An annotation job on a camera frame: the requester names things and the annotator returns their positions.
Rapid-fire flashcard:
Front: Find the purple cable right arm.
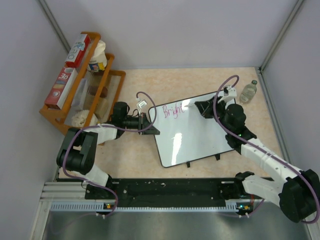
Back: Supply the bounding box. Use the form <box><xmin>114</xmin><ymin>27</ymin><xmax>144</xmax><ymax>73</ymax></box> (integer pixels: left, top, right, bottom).
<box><xmin>213</xmin><ymin>74</ymin><xmax>320</xmax><ymax>223</ymax></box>

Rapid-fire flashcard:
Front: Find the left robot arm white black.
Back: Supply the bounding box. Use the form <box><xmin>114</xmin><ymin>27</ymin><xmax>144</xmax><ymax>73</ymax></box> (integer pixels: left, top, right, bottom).
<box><xmin>56</xmin><ymin>100</ymin><xmax>160</xmax><ymax>199</ymax></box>

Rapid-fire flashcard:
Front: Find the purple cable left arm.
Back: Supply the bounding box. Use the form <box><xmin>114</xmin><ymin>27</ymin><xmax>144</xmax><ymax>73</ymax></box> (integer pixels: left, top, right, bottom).
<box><xmin>62</xmin><ymin>91</ymin><xmax>158</xmax><ymax>218</ymax></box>

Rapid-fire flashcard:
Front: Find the red white toothpaste box upper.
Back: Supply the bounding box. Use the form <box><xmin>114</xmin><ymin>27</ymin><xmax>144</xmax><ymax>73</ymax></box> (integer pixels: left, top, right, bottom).
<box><xmin>65</xmin><ymin>33</ymin><xmax>91</xmax><ymax>68</ymax></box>

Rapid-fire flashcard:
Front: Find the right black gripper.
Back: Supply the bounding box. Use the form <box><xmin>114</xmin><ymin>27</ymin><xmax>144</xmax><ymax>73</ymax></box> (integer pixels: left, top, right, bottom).
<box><xmin>195</xmin><ymin>95</ymin><xmax>232</xmax><ymax>134</ymax></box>

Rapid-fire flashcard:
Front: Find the red 3D toothpaste box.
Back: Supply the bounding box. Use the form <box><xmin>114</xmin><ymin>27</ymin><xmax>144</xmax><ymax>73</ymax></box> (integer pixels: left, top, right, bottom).
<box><xmin>44</xmin><ymin>66</ymin><xmax>78</xmax><ymax>110</ymax></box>

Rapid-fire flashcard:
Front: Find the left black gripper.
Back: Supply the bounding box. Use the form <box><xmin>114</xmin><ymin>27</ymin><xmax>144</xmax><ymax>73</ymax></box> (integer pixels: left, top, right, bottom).
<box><xmin>122</xmin><ymin>112</ymin><xmax>160</xmax><ymax>136</ymax></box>

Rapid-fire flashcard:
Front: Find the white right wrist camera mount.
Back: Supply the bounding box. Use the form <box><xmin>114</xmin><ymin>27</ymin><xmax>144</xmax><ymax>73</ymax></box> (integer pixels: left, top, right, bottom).
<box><xmin>217</xmin><ymin>85</ymin><xmax>237</xmax><ymax>103</ymax></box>

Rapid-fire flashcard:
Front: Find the white whiteboard black frame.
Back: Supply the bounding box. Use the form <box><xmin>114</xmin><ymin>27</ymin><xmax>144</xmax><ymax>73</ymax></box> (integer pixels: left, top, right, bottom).
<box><xmin>148</xmin><ymin>92</ymin><xmax>233</xmax><ymax>168</ymax></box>

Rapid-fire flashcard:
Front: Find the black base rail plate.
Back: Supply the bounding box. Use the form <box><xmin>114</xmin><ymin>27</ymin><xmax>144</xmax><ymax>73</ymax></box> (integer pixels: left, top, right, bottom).
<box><xmin>84</xmin><ymin>177</ymin><xmax>253</xmax><ymax>208</ymax></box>

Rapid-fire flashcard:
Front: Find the orange wooden shelf rack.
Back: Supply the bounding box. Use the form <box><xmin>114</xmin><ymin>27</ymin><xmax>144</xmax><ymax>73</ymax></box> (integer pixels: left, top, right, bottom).
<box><xmin>39</xmin><ymin>32</ymin><xmax>126</xmax><ymax>135</ymax></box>

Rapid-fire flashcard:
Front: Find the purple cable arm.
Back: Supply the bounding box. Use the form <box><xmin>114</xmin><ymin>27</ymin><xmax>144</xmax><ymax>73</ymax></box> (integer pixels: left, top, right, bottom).
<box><xmin>62</xmin><ymin>91</ymin><xmax>158</xmax><ymax>218</ymax></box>
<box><xmin>213</xmin><ymin>74</ymin><xmax>320</xmax><ymax>223</ymax></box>

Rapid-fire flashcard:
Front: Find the clear plastic box on shelf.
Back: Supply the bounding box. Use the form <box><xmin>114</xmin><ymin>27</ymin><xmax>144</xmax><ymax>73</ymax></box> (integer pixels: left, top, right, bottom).
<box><xmin>71</xmin><ymin>78</ymin><xmax>89</xmax><ymax>111</ymax></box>

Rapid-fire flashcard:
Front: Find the white crumpled bag lower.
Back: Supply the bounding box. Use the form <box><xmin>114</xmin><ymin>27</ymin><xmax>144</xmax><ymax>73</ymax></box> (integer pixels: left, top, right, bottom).
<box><xmin>71</xmin><ymin>110</ymin><xmax>98</xmax><ymax>128</ymax></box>

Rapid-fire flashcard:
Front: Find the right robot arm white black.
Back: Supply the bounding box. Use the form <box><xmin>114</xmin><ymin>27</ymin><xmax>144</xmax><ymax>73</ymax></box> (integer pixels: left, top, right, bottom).
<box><xmin>194</xmin><ymin>96</ymin><xmax>320</xmax><ymax>224</ymax></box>

